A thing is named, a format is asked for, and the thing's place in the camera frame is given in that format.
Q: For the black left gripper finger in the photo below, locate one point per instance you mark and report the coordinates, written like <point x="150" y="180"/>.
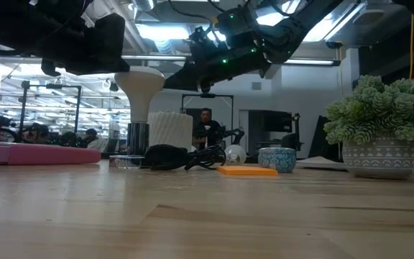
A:
<point x="99" y="64"/>

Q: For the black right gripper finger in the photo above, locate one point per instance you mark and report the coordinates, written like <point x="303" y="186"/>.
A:
<point x="185" y="80"/>

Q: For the blue patterned bowl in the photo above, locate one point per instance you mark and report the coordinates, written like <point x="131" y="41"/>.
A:
<point x="277" y="160"/>

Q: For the black monitor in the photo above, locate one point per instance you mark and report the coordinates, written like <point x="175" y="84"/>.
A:
<point x="271" y="122"/>

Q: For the green succulent in patterned pot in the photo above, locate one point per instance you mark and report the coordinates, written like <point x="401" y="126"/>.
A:
<point x="383" y="158"/>

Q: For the pink case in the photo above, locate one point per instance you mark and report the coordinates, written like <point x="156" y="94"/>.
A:
<point x="41" y="154"/>

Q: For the black background rig frame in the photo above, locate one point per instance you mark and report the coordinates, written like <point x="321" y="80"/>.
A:
<point x="225" y="96"/>
<point x="78" y="108"/>

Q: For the black background robot arm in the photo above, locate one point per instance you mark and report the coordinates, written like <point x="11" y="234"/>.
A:
<point x="235" y="132"/>

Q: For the small white light bulb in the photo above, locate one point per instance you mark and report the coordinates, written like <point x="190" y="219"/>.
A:
<point x="236" y="154"/>

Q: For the person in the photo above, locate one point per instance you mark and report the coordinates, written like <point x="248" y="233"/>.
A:
<point x="97" y="144"/>
<point x="40" y="133"/>
<point x="204" y="117"/>

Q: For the orange sticky note pad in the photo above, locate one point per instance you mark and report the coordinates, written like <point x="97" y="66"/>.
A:
<point x="246" y="171"/>

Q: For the white ribbed mug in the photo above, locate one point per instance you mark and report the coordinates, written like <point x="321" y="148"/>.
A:
<point x="171" y="129"/>

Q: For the black ceiling camera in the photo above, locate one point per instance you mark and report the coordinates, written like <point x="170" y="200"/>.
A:
<point x="334" y="45"/>

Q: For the bright ceiling light panel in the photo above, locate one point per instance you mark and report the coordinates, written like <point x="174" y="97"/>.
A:
<point x="327" y="27"/>

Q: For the grey wall vent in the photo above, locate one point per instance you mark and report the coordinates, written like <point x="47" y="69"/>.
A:
<point x="256" y="86"/>

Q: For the black leaning panel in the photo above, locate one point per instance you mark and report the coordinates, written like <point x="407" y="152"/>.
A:
<point x="318" y="140"/>

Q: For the linear ceiling light fixture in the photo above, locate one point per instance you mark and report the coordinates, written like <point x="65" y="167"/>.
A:
<point x="311" y="62"/>

